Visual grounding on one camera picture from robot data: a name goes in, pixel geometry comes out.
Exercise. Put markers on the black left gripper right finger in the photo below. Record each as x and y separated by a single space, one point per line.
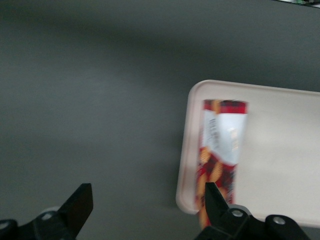
220 217

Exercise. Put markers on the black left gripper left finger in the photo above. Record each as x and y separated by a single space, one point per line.
72 212

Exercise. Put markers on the red cookie box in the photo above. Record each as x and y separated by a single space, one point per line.
222 140

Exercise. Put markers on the beige plastic tray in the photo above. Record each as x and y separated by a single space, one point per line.
275 150

